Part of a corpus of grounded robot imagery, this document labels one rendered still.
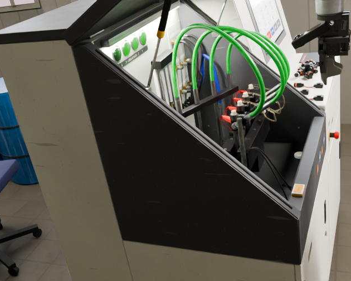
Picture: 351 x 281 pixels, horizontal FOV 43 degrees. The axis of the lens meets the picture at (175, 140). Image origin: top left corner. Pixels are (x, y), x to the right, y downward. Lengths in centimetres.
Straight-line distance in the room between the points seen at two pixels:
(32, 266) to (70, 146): 160
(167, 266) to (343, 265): 124
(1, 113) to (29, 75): 223
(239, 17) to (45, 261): 188
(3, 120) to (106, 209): 224
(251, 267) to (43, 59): 85
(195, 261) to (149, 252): 16
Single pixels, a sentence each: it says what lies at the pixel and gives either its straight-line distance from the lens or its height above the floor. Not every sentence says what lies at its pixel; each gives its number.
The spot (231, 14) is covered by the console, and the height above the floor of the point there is 136.
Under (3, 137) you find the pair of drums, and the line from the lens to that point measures 372.
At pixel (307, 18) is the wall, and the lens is 370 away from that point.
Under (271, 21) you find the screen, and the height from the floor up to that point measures 122.
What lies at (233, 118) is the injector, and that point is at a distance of 153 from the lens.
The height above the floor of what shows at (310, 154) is 95.
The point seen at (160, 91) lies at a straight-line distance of 162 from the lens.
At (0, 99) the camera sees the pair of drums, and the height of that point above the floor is 74.
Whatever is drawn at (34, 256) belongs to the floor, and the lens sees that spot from 302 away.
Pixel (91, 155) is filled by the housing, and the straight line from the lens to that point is 140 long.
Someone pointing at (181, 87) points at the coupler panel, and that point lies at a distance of 182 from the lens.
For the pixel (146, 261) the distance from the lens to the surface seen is 156.
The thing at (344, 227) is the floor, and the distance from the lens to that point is 279.
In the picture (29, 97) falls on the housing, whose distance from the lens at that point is 144.
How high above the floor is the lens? 171
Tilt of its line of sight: 26 degrees down
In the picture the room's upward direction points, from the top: 10 degrees counter-clockwise
